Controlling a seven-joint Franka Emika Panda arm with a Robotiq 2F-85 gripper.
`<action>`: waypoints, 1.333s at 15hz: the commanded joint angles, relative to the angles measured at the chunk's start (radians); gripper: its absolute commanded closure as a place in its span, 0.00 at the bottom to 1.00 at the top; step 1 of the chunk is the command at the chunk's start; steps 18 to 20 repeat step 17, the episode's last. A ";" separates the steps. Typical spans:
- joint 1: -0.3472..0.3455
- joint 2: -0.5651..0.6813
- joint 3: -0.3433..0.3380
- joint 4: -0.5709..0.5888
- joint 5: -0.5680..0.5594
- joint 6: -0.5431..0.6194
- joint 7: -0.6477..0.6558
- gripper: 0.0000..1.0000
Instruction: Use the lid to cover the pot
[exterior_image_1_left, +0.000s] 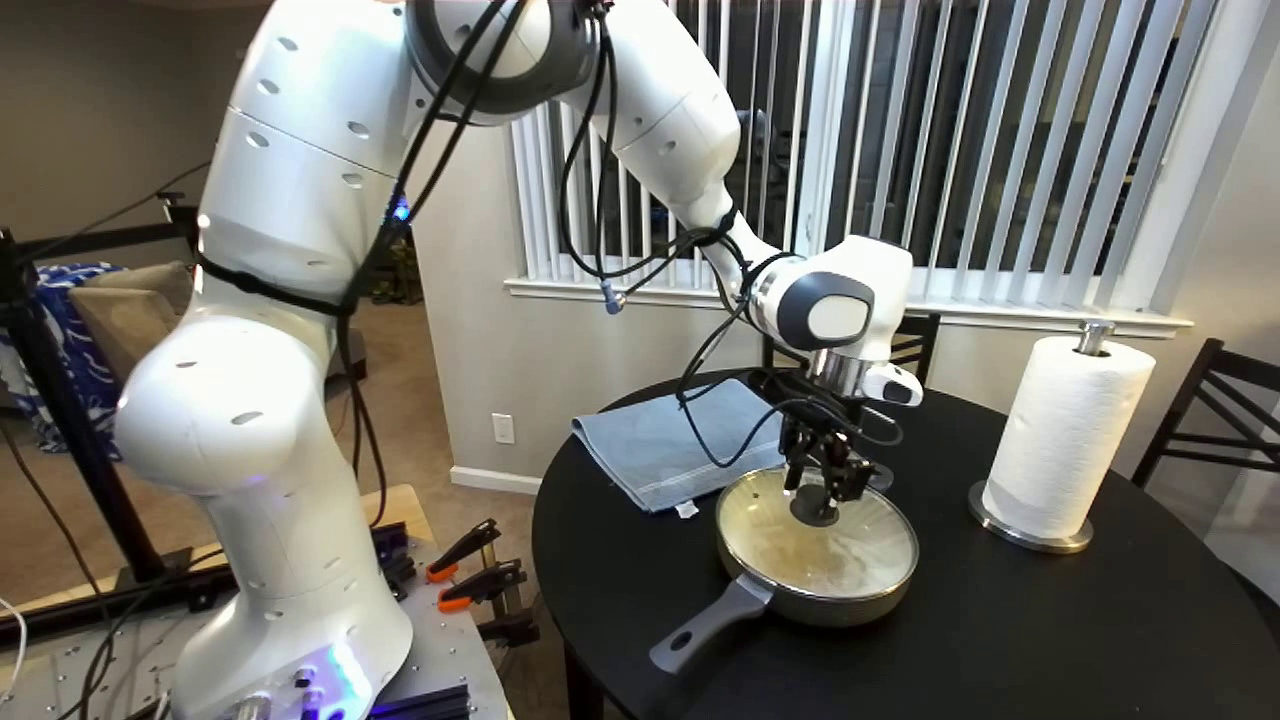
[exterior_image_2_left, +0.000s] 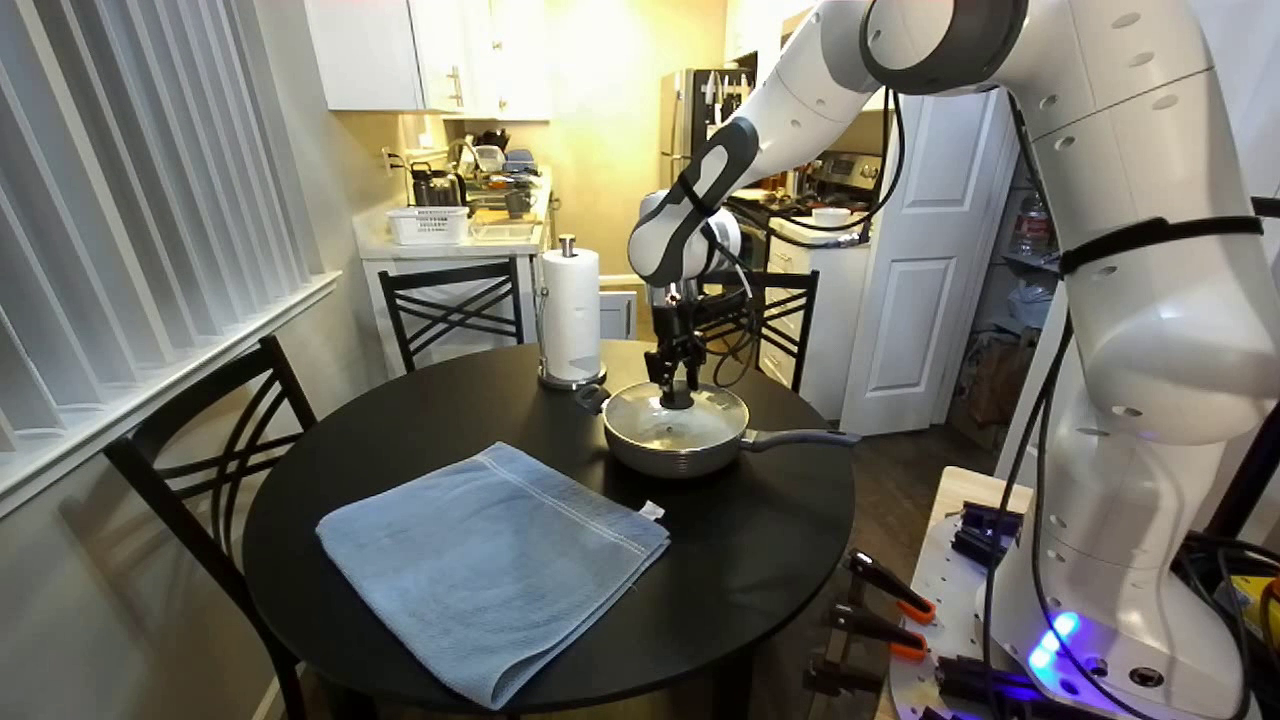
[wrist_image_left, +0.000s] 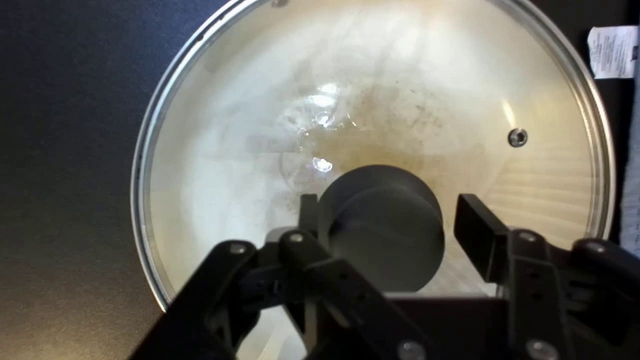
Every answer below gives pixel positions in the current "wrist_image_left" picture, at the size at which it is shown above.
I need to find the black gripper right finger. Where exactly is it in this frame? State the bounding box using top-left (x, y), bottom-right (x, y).
top-left (455, 192), bottom-right (640, 360)

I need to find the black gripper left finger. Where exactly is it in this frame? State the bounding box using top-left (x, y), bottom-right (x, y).
top-left (128, 194), bottom-right (428, 360)

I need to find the glass pot lid gold rim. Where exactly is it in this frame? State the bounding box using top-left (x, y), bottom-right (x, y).
top-left (128, 0), bottom-right (619, 317)

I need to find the cream frying pan grey handle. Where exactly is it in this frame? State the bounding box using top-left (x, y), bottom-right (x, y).
top-left (142, 0), bottom-right (606, 360)

